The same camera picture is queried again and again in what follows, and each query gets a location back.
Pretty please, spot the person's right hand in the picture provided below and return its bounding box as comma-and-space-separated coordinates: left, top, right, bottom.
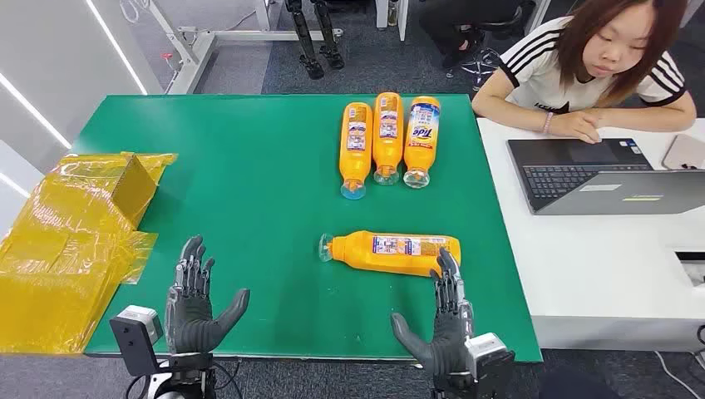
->
548, 109, 604, 145

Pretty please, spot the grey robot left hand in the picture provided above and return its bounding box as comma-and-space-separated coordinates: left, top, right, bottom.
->
164, 235, 252, 357

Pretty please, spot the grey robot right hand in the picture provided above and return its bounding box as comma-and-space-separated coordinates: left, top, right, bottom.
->
389, 248, 476, 381

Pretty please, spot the orange detergent bottle clear cap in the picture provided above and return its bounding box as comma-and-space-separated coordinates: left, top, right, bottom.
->
372, 91, 405, 187
318, 229, 462, 278

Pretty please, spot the orange detergent bottle Tide label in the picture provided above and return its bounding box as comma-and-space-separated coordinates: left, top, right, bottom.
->
402, 96, 441, 190

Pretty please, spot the orange detergent bottle bluish cap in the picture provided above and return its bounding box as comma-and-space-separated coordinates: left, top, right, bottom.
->
338, 101, 374, 201

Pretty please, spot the dark grey laptop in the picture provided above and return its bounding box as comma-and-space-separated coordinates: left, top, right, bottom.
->
506, 137, 705, 217

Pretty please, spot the person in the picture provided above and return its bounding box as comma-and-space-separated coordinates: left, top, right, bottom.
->
471, 0, 698, 145

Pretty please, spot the pink phone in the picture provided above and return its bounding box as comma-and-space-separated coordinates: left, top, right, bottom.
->
660, 133, 705, 170

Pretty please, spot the black office chair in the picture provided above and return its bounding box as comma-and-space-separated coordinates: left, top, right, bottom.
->
440, 0, 538, 92

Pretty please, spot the yellow taped flat cardboard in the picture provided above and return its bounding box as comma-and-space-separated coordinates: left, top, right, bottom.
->
0, 156, 160, 355

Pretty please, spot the yellow taped cardboard box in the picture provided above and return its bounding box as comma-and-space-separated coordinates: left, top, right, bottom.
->
107, 152, 179, 228

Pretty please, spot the white table leg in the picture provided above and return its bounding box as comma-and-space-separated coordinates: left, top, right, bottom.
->
376, 0, 410, 42

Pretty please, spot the black robot leg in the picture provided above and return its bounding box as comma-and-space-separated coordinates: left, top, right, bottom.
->
311, 0, 346, 71
284, 0, 325, 81

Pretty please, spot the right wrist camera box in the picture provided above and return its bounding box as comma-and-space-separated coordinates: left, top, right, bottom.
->
465, 332, 516, 397

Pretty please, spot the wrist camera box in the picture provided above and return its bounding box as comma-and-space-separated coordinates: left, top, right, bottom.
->
465, 332, 516, 397
109, 304, 165, 378

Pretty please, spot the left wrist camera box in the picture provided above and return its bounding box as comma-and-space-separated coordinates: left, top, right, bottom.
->
109, 304, 165, 378

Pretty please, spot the white floor cable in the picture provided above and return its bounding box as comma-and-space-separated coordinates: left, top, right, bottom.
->
653, 349, 705, 399

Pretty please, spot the white metal frame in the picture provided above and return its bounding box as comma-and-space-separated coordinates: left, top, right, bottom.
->
118, 0, 345, 96

